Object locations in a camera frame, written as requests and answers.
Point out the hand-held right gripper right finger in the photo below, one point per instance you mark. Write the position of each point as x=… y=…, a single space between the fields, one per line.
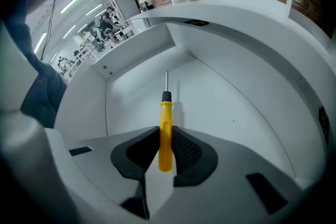
x=199 y=160

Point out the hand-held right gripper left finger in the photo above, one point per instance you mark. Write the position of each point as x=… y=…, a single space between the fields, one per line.
x=131 y=157

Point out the white box tray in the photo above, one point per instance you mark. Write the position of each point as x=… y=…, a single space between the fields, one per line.
x=210 y=99

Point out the row of ceiling light tubes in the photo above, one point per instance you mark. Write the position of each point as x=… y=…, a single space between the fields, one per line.
x=74 y=1

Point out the person's right leg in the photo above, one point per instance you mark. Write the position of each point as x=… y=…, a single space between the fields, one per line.
x=44 y=91

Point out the white desk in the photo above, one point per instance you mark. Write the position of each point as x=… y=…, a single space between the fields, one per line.
x=236 y=5

